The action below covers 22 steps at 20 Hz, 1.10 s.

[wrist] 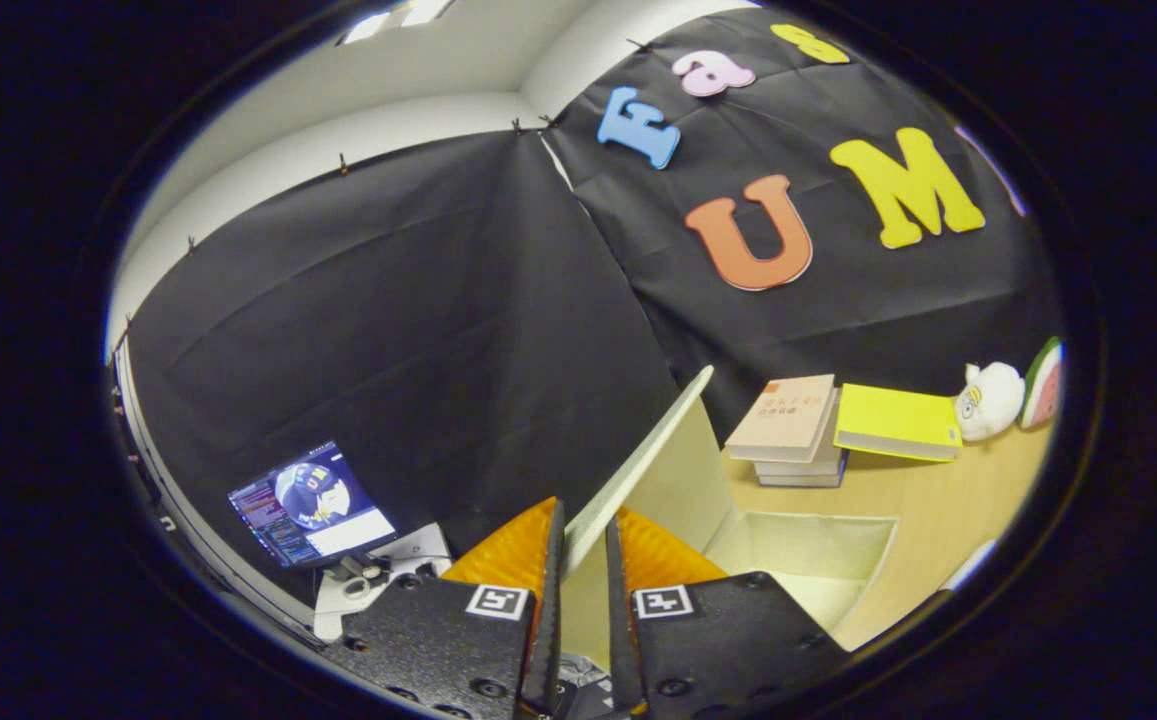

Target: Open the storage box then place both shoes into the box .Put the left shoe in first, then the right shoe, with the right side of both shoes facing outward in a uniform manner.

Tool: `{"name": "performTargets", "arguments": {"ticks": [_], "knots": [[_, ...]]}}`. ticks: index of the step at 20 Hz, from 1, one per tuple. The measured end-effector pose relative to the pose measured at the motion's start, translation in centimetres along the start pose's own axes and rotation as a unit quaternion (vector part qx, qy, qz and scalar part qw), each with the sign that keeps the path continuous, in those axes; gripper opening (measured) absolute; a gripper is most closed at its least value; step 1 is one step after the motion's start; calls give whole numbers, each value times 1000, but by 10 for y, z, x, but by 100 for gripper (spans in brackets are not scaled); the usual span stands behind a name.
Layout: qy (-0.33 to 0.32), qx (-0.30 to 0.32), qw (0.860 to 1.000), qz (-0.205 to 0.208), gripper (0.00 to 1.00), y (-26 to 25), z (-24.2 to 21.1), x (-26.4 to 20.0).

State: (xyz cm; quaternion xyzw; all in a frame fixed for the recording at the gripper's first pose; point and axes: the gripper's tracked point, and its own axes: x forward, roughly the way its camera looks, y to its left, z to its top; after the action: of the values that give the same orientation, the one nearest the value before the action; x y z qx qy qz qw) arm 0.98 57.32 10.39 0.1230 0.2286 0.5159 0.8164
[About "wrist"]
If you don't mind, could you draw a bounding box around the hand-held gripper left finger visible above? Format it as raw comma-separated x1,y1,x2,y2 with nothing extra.
323,497,567,720

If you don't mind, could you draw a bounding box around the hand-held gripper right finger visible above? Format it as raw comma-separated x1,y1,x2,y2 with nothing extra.
604,506,851,720

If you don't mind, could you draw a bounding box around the pale green fabric storage box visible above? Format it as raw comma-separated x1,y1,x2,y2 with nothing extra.
558,365,901,673

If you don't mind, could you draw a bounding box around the grey blue book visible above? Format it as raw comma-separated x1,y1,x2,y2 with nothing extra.
758,455,849,489

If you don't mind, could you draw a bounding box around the white book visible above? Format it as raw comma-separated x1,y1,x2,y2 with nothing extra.
753,400,847,478

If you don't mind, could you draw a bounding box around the beige book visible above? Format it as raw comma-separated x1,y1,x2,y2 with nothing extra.
724,374,839,464

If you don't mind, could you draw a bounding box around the yellow book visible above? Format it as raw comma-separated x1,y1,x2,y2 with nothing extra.
833,383,964,463

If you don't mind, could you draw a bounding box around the white plush toy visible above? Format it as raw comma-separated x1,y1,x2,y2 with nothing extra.
954,361,1026,443

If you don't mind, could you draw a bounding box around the watermelon slice plush toy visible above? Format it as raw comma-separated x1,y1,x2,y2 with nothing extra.
1018,337,1066,431

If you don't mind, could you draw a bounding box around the long ceiling light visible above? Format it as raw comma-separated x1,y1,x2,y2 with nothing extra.
338,0,454,46

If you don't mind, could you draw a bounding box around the white device with cables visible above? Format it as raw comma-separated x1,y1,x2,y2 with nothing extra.
313,522,454,641

